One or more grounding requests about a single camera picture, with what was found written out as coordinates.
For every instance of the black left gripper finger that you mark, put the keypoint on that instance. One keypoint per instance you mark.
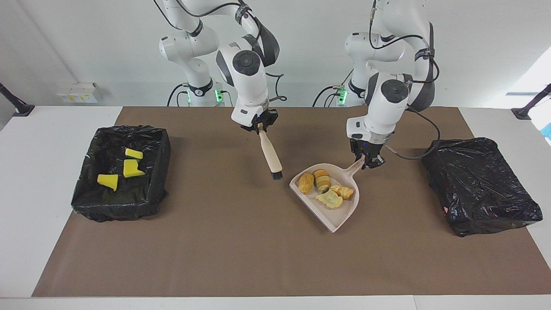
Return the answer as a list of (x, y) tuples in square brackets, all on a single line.
[(357, 154), (375, 161)]

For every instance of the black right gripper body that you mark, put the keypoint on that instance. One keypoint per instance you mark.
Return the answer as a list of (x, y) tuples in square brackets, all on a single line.
[(258, 121)]

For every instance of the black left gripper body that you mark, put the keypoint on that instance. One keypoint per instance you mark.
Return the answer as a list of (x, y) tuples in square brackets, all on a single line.
[(366, 148)]

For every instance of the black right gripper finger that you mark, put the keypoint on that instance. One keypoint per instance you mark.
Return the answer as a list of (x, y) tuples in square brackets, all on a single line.
[(258, 128), (272, 120)]

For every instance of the beige hand brush black bristles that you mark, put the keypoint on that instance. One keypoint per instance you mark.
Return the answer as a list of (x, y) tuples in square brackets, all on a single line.
[(271, 155)]

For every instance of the pale dumpling piece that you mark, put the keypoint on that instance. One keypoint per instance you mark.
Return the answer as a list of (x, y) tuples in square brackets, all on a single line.
[(344, 192), (329, 199)]

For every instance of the orange striped bread piece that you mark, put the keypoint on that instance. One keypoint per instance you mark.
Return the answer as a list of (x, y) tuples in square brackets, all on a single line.
[(322, 180)]

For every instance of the brown oval fried nugget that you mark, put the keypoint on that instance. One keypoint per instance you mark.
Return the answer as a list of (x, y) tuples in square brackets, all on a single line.
[(306, 183)]

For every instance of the beige plastic dustpan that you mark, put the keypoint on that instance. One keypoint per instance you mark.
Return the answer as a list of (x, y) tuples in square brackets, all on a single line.
[(333, 217)]

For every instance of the green and yellow sponge piece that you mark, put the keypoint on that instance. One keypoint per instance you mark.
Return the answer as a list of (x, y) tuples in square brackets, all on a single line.
[(134, 153)]

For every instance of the notched yellow sponge piece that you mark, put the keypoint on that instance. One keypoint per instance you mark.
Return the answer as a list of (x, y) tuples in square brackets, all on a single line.
[(131, 168)]

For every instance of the small yellow sponge piece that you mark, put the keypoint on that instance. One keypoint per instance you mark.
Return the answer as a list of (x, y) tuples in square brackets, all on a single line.
[(108, 181)]

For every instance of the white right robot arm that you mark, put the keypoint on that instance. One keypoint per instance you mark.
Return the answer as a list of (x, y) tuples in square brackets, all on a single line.
[(249, 82)]

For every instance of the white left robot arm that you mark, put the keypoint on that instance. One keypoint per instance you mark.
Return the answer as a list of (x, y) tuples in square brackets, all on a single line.
[(387, 103)]

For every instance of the bin with black bag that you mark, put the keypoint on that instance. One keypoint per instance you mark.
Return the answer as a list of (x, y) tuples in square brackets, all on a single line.
[(478, 185), (142, 202)]

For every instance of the brown table mat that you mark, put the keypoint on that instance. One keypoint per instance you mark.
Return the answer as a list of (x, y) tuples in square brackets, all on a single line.
[(258, 267)]

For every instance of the black clamp stand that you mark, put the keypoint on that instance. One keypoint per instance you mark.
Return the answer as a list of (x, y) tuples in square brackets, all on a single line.
[(529, 107), (17, 105)]

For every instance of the blue object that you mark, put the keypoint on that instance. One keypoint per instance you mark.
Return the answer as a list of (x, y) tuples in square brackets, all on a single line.
[(547, 131)]

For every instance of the white wall socket box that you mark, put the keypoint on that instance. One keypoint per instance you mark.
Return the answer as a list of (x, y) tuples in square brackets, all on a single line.
[(77, 93)]

